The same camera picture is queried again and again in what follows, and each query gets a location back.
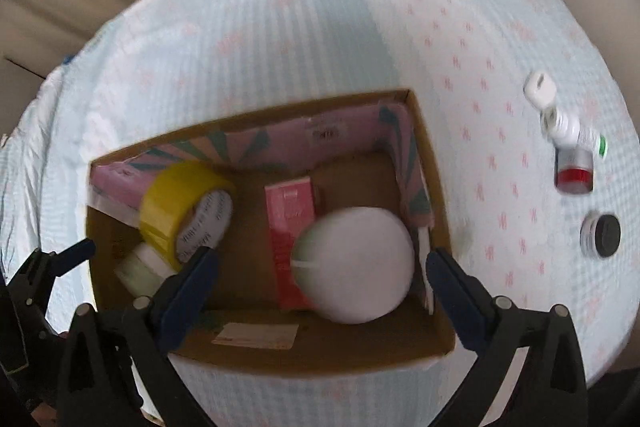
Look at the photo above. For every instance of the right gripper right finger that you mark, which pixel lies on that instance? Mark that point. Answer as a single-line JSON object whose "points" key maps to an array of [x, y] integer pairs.
{"points": [[551, 388]]}

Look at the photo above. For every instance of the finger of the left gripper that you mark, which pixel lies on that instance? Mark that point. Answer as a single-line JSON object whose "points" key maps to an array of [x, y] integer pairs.
{"points": [[60, 261]]}

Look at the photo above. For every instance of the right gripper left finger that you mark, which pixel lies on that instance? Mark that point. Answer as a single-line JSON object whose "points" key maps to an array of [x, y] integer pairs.
{"points": [[105, 352]]}

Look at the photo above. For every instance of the black lidded small jar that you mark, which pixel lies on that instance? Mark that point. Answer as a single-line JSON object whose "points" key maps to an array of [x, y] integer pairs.
{"points": [[600, 235]]}

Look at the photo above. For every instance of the yellow tape roll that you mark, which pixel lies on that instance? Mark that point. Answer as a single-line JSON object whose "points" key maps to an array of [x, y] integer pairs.
{"points": [[187, 206]]}

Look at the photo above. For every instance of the small silver red bottle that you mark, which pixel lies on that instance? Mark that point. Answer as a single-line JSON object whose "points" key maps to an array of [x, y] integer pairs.
{"points": [[573, 171]]}

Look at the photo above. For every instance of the green labelled white jar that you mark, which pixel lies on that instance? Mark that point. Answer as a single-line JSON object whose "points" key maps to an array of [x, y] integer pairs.
{"points": [[354, 265]]}

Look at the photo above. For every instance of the red rectangular box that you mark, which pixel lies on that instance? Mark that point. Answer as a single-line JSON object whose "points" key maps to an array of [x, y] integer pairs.
{"points": [[290, 210]]}

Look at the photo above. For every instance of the white pill bottle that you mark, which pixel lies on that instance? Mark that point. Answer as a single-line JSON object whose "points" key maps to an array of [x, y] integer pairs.
{"points": [[567, 131]]}

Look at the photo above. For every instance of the open cardboard box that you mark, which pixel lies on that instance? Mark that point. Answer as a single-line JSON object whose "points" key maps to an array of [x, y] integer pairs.
{"points": [[320, 214]]}

